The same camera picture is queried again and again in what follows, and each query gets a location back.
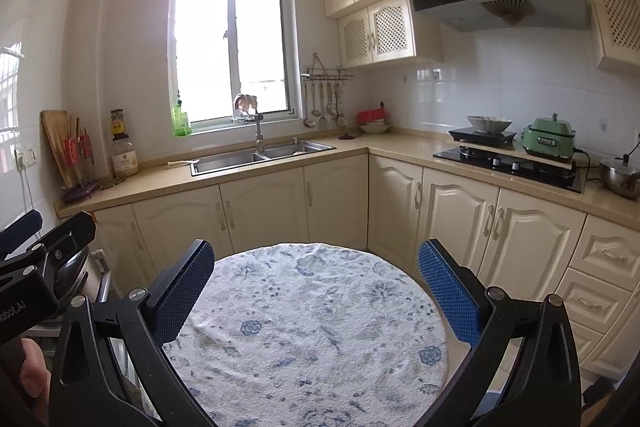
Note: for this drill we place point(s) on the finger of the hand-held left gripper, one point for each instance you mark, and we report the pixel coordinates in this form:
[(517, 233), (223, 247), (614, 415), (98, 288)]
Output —
[(20, 232), (65, 242)]

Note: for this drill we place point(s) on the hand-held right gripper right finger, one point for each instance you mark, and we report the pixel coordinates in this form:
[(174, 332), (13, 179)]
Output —
[(447, 292)]

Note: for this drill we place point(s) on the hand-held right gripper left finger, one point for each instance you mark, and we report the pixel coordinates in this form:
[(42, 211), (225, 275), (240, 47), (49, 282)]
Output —
[(185, 292)]

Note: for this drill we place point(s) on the person's left hand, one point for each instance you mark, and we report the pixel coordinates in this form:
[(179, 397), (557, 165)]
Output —
[(35, 372)]

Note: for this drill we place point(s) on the dark round appliance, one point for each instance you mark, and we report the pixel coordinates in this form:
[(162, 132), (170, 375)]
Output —
[(72, 277)]

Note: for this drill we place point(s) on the dark utensil tray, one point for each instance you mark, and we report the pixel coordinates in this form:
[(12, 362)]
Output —
[(80, 193)]

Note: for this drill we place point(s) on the metal rack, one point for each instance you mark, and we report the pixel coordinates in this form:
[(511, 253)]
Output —
[(102, 277)]

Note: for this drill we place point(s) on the row of cream cabinet doors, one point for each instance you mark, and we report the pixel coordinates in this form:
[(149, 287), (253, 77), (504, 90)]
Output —
[(460, 227)]

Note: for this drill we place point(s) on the red chopsticks bundle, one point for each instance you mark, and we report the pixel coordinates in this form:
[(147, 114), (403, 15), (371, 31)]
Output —
[(79, 154)]

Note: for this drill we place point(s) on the wooden cutting board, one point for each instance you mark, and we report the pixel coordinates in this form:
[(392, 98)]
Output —
[(54, 142)]

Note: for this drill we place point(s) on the glass jar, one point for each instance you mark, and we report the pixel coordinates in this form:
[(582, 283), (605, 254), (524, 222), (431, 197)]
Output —
[(125, 159)]

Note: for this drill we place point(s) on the dark bottle with yellow label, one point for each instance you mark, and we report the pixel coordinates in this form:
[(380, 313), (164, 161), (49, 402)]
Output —
[(117, 127)]

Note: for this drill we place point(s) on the blue floral round tablecloth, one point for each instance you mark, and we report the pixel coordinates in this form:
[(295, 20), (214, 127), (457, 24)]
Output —
[(310, 337)]

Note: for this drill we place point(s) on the black glass gas stove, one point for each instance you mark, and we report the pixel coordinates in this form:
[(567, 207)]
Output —
[(500, 167)]

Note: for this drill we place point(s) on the steel double sink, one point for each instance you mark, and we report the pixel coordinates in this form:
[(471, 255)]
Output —
[(235, 159)]

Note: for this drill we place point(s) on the medium cream drawer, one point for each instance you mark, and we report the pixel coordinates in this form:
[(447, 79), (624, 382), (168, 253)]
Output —
[(590, 302)]

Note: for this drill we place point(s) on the small cream drawer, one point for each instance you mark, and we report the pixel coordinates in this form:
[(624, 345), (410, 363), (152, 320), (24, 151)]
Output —
[(590, 342)]

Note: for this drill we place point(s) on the beige kitchen countertop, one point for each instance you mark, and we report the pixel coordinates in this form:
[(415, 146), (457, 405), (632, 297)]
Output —
[(400, 147)]

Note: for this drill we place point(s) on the green dish soap bottle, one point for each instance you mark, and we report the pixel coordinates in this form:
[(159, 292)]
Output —
[(181, 122)]

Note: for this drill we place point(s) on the large cream drawer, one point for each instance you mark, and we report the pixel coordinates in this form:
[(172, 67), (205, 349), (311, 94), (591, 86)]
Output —
[(610, 252)]

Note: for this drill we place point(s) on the grey bowl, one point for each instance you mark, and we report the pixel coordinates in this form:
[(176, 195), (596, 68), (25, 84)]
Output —
[(489, 124)]

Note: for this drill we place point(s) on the steel faucet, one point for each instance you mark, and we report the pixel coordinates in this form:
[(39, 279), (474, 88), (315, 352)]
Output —
[(259, 134)]

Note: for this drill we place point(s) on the white bowl stack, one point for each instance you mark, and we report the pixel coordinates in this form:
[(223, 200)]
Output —
[(375, 128)]

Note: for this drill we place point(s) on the green electric cooking pot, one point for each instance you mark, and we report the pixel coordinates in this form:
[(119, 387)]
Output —
[(550, 139)]

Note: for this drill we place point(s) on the steel skimmer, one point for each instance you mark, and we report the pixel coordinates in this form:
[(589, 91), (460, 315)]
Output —
[(341, 121)]

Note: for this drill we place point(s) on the steel pot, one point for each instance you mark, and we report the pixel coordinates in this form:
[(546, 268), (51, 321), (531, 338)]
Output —
[(620, 179)]

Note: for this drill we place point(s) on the steel ladle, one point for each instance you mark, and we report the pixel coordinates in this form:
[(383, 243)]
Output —
[(309, 122)]

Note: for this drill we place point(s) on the steel spatula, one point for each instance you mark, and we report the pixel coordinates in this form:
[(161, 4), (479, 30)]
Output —
[(323, 122)]

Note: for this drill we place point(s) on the white framed window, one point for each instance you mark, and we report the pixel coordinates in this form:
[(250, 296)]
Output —
[(205, 47)]

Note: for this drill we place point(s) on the white wall outlet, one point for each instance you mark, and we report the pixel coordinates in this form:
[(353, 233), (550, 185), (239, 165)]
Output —
[(26, 158)]

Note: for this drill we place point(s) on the wall utensil rack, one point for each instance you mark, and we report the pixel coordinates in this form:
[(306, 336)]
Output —
[(327, 74)]

